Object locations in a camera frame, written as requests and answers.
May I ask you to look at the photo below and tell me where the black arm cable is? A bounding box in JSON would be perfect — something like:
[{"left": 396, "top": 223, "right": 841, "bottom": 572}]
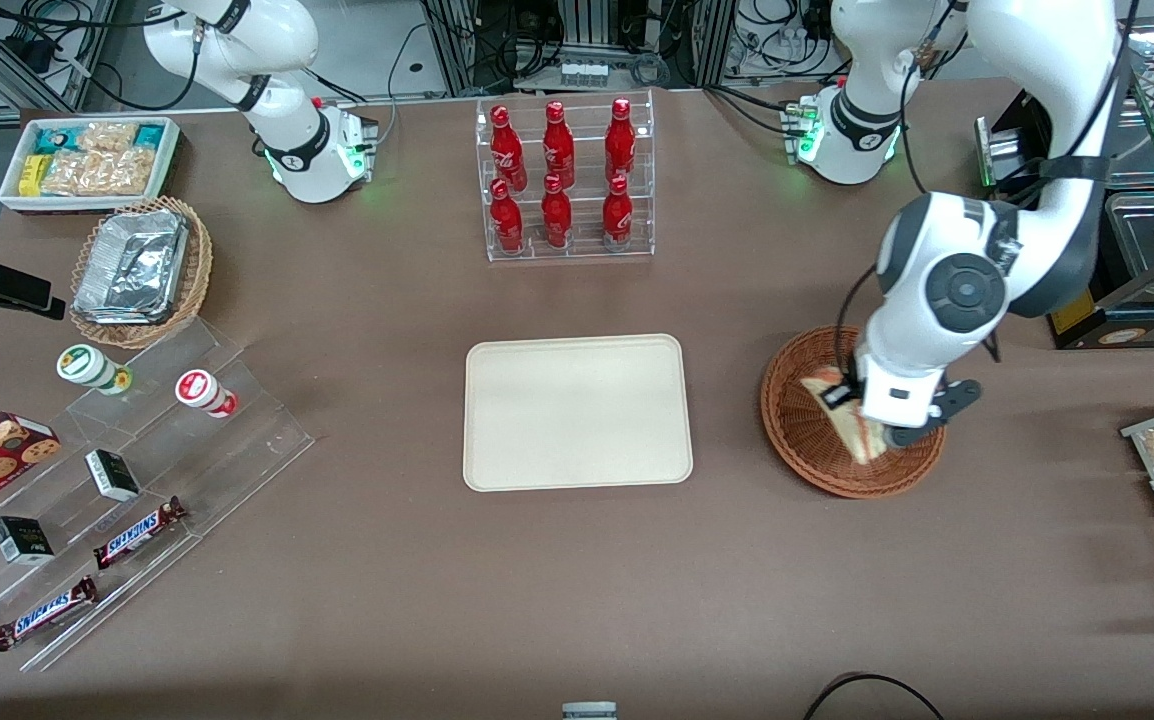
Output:
[{"left": 835, "top": 262, "right": 880, "bottom": 393}]

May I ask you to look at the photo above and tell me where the aluminium frame structure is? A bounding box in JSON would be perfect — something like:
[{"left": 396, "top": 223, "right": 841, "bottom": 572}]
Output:
[{"left": 417, "top": 0, "right": 743, "bottom": 97}]

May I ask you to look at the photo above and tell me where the red cola bottle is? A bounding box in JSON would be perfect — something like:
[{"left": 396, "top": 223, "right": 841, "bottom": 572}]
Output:
[
  {"left": 490, "top": 105, "right": 528, "bottom": 193},
  {"left": 542, "top": 101, "right": 576, "bottom": 189},
  {"left": 490, "top": 178, "right": 525, "bottom": 253},
  {"left": 541, "top": 174, "right": 573, "bottom": 249},
  {"left": 605, "top": 98, "right": 636, "bottom": 186},
  {"left": 602, "top": 175, "right": 634, "bottom": 247}
]

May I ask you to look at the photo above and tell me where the silver metal control box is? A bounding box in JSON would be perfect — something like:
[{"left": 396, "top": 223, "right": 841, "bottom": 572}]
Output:
[{"left": 974, "top": 116, "right": 1034, "bottom": 191}]

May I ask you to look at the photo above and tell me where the white plastic snack tub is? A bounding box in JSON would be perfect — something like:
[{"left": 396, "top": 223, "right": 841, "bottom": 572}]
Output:
[{"left": 0, "top": 116, "right": 184, "bottom": 217}]

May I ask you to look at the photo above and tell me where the green lid drink cup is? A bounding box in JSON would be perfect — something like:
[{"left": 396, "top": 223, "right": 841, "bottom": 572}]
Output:
[{"left": 56, "top": 343, "right": 134, "bottom": 397}]

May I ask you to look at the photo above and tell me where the clear cracker pack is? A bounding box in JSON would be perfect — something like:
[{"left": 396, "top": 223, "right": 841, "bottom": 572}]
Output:
[
  {"left": 77, "top": 121, "right": 139, "bottom": 153},
  {"left": 92, "top": 148, "right": 157, "bottom": 197},
  {"left": 42, "top": 150, "right": 98, "bottom": 197}
]

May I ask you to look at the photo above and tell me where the aluminium foil tray stack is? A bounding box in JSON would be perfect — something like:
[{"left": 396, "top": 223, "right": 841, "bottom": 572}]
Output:
[{"left": 73, "top": 209, "right": 189, "bottom": 325}]

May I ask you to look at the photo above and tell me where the black food warmer cabinet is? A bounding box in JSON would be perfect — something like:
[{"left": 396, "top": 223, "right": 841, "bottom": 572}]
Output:
[{"left": 977, "top": 18, "right": 1154, "bottom": 351}]

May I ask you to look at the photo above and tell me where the round brown wicker basket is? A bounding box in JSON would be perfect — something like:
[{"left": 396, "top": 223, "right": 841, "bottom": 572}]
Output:
[{"left": 761, "top": 325, "right": 947, "bottom": 499}]

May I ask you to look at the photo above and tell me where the light wicker basket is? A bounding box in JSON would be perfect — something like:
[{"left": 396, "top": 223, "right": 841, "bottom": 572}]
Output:
[{"left": 69, "top": 196, "right": 214, "bottom": 350}]

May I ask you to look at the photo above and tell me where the beige rectangular tray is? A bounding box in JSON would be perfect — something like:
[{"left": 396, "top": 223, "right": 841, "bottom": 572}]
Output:
[{"left": 463, "top": 333, "right": 695, "bottom": 494}]

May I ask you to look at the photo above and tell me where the clear acrylic stepped shelf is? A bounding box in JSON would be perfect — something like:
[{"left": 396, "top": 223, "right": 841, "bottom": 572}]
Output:
[{"left": 0, "top": 317, "right": 317, "bottom": 674}]

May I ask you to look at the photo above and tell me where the small black box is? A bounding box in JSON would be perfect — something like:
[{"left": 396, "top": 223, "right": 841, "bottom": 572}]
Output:
[
  {"left": 0, "top": 515, "right": 56, "bottom": 567},
  {"left": 84, "top": 448, "right": 142, "bottom": 503}
]

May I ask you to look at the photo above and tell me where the red lid drink cup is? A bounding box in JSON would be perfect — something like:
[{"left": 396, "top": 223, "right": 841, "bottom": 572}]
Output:
[{"left": 174, "top": 369, "right": 239, "bottom": 420}]

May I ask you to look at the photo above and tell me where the black floor cable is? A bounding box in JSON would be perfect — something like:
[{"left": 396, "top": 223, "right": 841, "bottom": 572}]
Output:
[{"left": 801, "top": 671, "right": 944, "bottom": 720}]

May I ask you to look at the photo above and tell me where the triangular sandwich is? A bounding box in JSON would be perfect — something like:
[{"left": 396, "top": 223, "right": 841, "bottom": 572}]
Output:
[{"left": 801, "top": 369, "right": 889, "bottom": 465}]

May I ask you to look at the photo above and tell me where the Snickers chocolate bar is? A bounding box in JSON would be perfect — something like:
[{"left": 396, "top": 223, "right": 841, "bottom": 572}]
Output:
[
  {"left": 93, "top": 496, "right": 187, "bottom": 570},
  {"left": 0, "top": 575, "right": 99, "bottom": 653}
]

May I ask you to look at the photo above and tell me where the clear acrylic bottle rack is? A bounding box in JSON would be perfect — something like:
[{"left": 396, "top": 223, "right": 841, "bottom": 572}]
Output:
[{"left": 475, "top": 89, "right": 656, "bottom": 264}]

